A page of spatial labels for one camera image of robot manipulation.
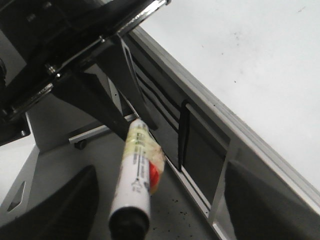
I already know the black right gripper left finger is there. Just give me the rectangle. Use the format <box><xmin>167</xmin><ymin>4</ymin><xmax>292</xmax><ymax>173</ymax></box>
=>
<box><xmin>0</xmin><ymin>165</ymin><xmax>98</xmax><ymax>240</ymax></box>

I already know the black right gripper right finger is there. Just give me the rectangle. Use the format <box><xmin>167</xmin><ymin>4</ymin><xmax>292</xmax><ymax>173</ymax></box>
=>
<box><xmin>224</xmin><ymin>160</ymin><xmax>320</xmax><ymax>240</ymax></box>

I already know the white taped whiteboard marker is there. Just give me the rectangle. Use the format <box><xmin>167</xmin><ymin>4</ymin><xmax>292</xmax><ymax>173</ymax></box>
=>
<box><xmin>108</xmin><ymin>118</ymin><xmax>165</xmax><ymax>240</ymax></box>

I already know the white whiteboard with frame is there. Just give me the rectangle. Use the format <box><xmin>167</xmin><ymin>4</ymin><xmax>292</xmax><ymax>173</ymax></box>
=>
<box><xmin>128</xmin><ymin>0</ymin><xmax>320</xmax><ymax>216</ymax></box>

